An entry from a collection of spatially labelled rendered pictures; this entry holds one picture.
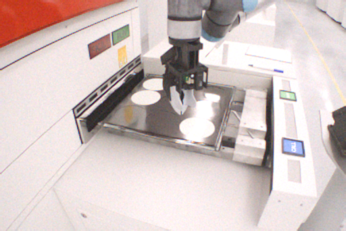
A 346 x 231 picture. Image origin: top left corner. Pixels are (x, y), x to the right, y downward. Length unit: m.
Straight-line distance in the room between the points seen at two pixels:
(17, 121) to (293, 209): 0.61
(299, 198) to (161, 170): 0.37
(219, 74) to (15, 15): 0.74
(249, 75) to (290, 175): 0.52
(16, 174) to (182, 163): 0.44
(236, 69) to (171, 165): 0.45
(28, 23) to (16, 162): 0.30
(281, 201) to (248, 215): 0.12
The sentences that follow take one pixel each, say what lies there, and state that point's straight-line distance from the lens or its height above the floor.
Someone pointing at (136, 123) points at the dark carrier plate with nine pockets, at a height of 0.90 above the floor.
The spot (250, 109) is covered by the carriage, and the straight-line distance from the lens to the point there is 0.87.
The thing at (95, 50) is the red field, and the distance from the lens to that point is 0.77.
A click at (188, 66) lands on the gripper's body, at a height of 1.12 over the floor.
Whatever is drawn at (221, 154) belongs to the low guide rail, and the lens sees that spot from 0.74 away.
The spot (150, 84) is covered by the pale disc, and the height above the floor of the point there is 0.90.
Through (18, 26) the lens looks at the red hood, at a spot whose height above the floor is 1.25.
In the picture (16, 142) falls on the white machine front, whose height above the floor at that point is 1.01.
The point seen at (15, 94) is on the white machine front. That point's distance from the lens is 0.57.
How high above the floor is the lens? 1.33
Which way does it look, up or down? 33 degrees down
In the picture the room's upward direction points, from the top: straight up
